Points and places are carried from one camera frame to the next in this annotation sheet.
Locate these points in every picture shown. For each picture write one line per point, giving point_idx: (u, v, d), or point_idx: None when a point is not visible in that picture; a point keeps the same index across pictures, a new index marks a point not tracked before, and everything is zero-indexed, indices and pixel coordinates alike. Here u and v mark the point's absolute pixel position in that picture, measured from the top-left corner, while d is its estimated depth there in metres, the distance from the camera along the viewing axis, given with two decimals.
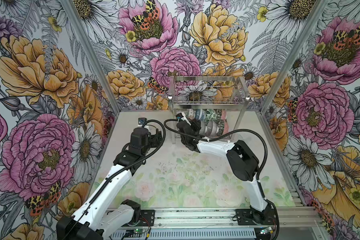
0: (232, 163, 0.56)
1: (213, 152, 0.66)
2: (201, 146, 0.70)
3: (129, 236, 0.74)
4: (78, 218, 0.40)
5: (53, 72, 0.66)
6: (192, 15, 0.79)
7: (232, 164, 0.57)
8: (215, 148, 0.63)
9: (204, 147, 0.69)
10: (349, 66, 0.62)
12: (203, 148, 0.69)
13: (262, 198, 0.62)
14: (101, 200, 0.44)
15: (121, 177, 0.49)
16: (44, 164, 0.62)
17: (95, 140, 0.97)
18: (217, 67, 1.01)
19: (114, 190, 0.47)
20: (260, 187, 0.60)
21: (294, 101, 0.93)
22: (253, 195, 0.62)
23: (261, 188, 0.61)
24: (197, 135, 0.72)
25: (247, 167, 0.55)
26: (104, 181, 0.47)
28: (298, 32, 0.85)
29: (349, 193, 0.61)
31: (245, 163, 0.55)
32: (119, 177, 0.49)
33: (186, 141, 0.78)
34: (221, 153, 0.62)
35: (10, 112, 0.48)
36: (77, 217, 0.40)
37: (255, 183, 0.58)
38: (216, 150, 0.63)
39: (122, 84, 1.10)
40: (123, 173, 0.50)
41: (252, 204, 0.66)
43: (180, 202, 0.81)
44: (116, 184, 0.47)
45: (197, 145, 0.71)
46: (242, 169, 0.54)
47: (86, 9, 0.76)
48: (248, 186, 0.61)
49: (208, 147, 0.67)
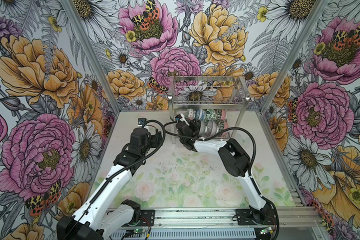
0: (224, 159, 0.60)
1: (208, 151, 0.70)
2: (197, 145, 0.75)
3: (129, 236, 0.74)
4: (79, 217, 0.40)
5: (53, 72, 0.66)
6: (192, 15, 0.79)
7: (223, 161, 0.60)
8: (209, 147, 0.68)
9: (200, 147, 0.74)
10: (349, 66, 0.62)
12: (200, 148, 0.74)
13: (258, 195, 0.63)
14: (102, 199, 0.44)
15: (121, 177, 0.49)
16: (44, 164, 0.62)
17: (95, 140, 0.97)
18: (217, 67, 1.01)
19: (115, 189, 0.47)
20: (254, 183, 0.62)
21: (294, 101, 0.93)
22: (250, 193, 0.64)
23: (256, 185, 0.63)
24: (195, 135, 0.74)
25: (238, 163, 0.59)
26: (104, 181, 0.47)
28: (298, 32, 0.85)
29: (349, 193, 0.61)
31: (235, 159, 0.59)
32: (119, 177, 0.49)
33: (183, 141, 0.84)
34: (215, 151, 0.66)
35: (10, 113, 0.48)
36: (77, 217, 0.40)
37: (248, 180, 0.61)
38: (210, 148, 0.68)
39: (122, 84, 1.10)
40: (123, 173, 0.50)
41: (252, 205, 0.67)
43: (180, 202, 0.81)
44: (116, 183, 0.47)
45: (194, 145, 0.76)
46: (233, 165, 0.58)
47: (86, 9, 0.76)
48: (243, 183, 0.63)
49: (202, 145, 0.72)
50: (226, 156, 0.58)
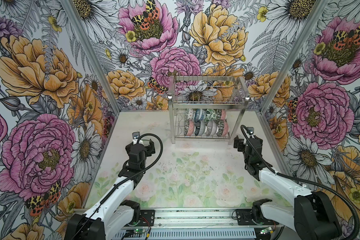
0: (298, 213, 0.44)
1: (278, 190, 0.54)
2: (265, 177, 0.60)
3: (129, 236, 0.74)
4: (90, 215, 0.43)
5: (53, 72, 0.66)
6: (192, 14, 0.79)
7: (297, 214, 0.44)
8: (281, 186, 0.52)
9: (269, 180, 0.58)
10: (349, 66, 0.62)
12: (269, 181, 0.58)
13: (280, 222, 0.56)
14: (111, 201, 0.49)
15: (126, 185, 0.55)
16: (44, 164, 0.62)
17: (95, 140, 0.97)
18: (217, 67, 1.01)
19: (120, 195, 0.52)
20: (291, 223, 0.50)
21: (294, 101, 0.93)
22: (277, 214, 0.57)
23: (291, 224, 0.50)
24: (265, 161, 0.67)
25: (319, 229, 0.40)
26: (111, 188, 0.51)
28: (298, 32, 0.85)
29: (349, 193, 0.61)
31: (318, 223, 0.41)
32: (124, 184, 0.56)
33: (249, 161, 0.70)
34: (289, 196, 0.49)
35: (10, 112, 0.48)
36: (88, 214, 0.44)
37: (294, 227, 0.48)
38: (283, 188, 0.52)
39: (122, 84, 1.10)
40: (127, 181, 0.57)
41: (262, 207, 0.65)
43: (180, 202, 0.81)
44: (122, 190, 0.53)
45: (260, 173, 0.61)
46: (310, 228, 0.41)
47: (86, 9, 0.76)
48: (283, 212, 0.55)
49: (271, 179, 0.57)
50: (305, 212, 0.41)
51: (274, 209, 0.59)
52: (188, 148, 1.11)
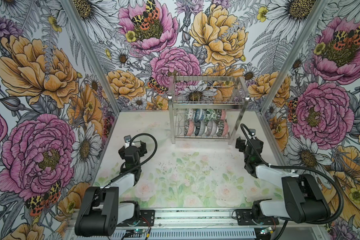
0: (288, 194, 0.46)
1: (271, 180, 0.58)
2: (259, 171, 0.65)
3: (129, 236, 0.74)
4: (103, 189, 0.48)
5: (53, 72, 0.66)
6: (192, 14, 0.79)
7: (287, 195, 0.47)
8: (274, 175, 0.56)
9: (262, 172, 0.63)
10: (349, 66, 0.62)
12: (262, 174, 0.63)
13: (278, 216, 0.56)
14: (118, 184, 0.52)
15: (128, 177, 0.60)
16: (44, 164, 0.62)
17: (95, 140, 0.97)
18: (217, 67, 1.01)
19: (124, 183, 0.56)
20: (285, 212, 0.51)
21: (294, 101, 0.93)
22: (274, 207, 0.58)
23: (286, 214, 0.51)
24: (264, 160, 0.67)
25: (305, 206, 0.43)
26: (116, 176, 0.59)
28: (298, 32, 0.85)
29: (349, 193, 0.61)
31: (306, 202, 0.43)
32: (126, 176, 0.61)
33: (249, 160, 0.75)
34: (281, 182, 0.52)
35: (10, 112, 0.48)
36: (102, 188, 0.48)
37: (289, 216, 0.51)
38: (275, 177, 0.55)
39: (122, 84, 1.10)
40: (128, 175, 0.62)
41: (261, 203, 0.66)
43: (180, 202, 0.81)
44: (125, 179, 0.58)
45: (256, 169, 0.67)
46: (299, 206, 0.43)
47: (86, 9, 0.76)
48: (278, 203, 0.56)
49: (265, 171, 0.61)
50: (293, 190, 0.45)
51: (270, 202, 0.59)
52: (188, 148, 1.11)
